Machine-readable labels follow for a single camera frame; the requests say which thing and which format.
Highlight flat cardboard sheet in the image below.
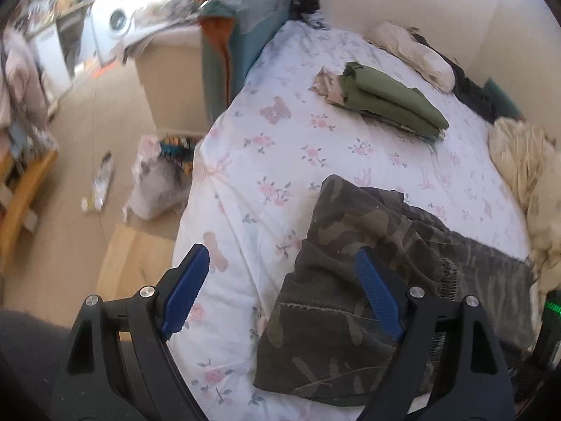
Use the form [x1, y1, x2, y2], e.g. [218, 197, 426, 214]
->
[95, 224, 174, 301]

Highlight teal bed side cushion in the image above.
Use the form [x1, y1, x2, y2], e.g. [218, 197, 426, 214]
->
[198, 0, 291, 121]

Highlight black clothing by wall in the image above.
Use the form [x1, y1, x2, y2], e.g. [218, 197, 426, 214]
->
[409, 28, 498, 123]

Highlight cream pillow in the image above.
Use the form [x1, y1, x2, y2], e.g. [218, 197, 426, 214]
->
[364, 21, 455, 93]

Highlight plastic bottle on floor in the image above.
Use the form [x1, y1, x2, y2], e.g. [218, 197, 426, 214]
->
[81, 151, 114, 213]

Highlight white floral bed sheet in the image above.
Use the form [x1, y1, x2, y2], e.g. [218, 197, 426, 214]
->
[169, 22, 535, 420]

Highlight white washing machine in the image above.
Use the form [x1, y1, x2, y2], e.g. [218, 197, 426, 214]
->
[90, 0, 141, 67]

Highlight camouflage pants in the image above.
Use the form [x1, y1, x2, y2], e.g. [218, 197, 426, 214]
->
[254, 175, 534, 406]

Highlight wooden furniture piece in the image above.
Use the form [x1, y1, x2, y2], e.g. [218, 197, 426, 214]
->
[1, 150, 58, 276]

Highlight folded olive green clothes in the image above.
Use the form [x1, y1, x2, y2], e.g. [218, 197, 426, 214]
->
[329, 62, 449, 139]

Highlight cream crumpled blanket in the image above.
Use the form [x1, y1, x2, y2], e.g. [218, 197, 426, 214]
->
[489, 117, 561, 295]

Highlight cardboard box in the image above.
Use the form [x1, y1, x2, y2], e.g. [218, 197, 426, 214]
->
[128, 25, 211, 135]

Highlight plastic bag on floor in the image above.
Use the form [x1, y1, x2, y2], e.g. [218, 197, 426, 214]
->
[123, 135, 201, 222]

